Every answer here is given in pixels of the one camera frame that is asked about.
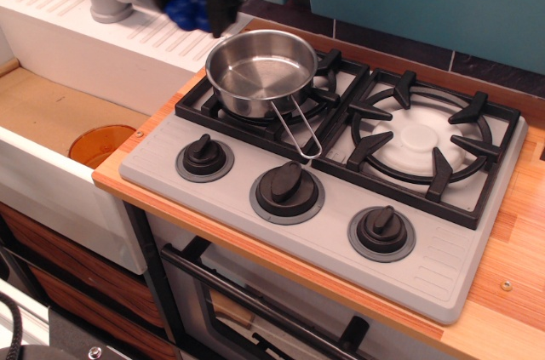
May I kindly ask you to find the blue toy blueberry cluster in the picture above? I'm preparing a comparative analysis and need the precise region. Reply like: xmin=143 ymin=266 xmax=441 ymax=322
xmin=163 ymin=0 xmax=212 ymax=33

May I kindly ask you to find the stainless steel pan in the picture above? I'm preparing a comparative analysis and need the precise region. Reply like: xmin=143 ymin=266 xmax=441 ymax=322
xmin=205 ymin=30 xmax=323 ymax=160

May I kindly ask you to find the black left stove knob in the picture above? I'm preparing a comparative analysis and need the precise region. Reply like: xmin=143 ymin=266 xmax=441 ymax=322
xmin=175 ymin=134 xmax=235 ymax=183

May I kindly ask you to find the black stove knob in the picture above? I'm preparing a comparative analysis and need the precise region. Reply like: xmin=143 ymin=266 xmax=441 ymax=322
xmin=175 ymin=134 xmax=235 ymax=183
xmin=250 ymin=161 xmax=325 ymax=226
xmin=347 ymin=205 xmax=416 ymax=263

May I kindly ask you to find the black middle stove knob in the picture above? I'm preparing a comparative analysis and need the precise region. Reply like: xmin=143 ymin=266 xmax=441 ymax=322
xmin=250 ymin=161 xmax=325 ymax=226

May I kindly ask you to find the grey toy stove top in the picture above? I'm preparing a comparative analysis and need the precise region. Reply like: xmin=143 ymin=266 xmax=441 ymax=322
xmin=119 ymin=109 xmax=502 ymax=324

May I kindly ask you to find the black right stove knob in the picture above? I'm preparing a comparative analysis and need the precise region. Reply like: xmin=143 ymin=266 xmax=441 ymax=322
xmin=347 ymin=205 xmax=416 ymax=263

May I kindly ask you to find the white toy sink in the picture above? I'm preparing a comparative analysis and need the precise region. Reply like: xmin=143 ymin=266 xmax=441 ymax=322
xmin=0 ymin=0 xmax=255 ymax=276

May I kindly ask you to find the black left burner grate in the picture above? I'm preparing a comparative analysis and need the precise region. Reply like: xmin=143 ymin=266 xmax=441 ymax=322
xmin=175 ymin=49 xmax=370 ymax=163

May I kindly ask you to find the black burner grate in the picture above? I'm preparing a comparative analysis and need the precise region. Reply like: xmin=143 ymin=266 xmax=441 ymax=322
xmin=313 ymin=69 xmax=527 ymax=230
xmin=175 ymin=49 xmax=370 ymax=163

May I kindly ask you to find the orange plastic cup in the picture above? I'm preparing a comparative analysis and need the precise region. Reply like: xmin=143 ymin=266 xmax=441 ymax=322
xmin=68 ymin=124 xmax=135 ymax=169

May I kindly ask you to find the black right burner grate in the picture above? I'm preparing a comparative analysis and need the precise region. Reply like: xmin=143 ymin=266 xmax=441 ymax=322
xmin=313 ymin=69 xmax=527 ymax=230

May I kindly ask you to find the toy oven door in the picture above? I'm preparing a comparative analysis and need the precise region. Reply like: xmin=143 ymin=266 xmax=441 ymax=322
xmin=159 ymin=240 xmax=410 ymax=360

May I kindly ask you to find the wooden drawer front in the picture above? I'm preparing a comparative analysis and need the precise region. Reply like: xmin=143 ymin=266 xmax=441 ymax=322
xmin=1 ymin=204 xmax=181 ymax=359

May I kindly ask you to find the black oven door handle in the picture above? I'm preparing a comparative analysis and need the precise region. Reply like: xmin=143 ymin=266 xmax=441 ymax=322
xmin=160 ymin=237 xmax=369 ymax=359

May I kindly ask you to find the black braided cable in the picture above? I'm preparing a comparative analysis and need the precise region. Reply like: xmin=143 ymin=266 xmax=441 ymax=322
xmin=0 ymin=291 xmax=22 ymax=360

